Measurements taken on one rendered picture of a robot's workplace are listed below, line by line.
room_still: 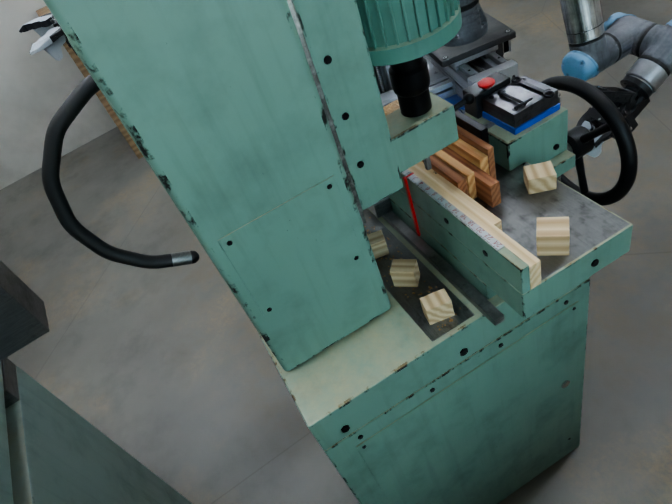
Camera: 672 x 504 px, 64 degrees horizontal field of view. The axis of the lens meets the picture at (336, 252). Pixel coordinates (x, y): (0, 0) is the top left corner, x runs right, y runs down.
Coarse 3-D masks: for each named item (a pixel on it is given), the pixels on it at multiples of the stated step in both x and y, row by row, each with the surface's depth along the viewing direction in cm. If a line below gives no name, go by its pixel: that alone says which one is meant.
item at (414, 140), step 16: (432, 96) 89; (400, 112) 89; (432, 112) 86; (448, 112) 86; (400, 128) 85; (416, 128) 85; (432, 128) 87; (448, 128) 88; (400, 144) 85; (416, 144) 87; (432, 144) 88; (448, 144) 90; (400, 160) 87; (416, 160) 89
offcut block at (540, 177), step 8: (528, 168) 91; (536, 168) 90; (544, 168) 90; (552, 168) 89; (528, 176) 90; (536, 176) 89; (544, 176) 89; (552, 176) 88; (528, 184) 90; (536, 184) 90; (544, 184) 90; (552, 184) 90; (528, 192) 91; (536, 192) 91
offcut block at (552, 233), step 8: (544, 224) 80; (552, 224) 80; (560, 224) 79; (568, 224) 79; (536, 232) 80; (544, 232) 79; (552, 232) 79; (560, 232) 78; (568, 232) 78; (536, 240) 80; (544, 240) 79; (552, 240) 79; (560, 240) 78; (568, 240) 78; (544, 248) 80; (552, 248) 80; (560, 248) 79; (568, 248) 79
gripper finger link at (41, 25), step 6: (36, 18) 130; (42, 18) 129; (48, 18) 129; (24, 24) 130; (30, 24) 129; (36, 24) 130; (42, 24) 129; (48, 24) 129; (24, 30) 130; (36, 30) 132; (42, 30) 132; (42, 36) 133
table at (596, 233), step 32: (512, 192) 93; (544, 192) 91; (576, 192) 88; (512, 224) 88; (576, 224) 84; (608, 224) 82; (544, 256) 81; (576, 256) 80; (608, 256) 83; (512, 288) 79; (544, 288) 79
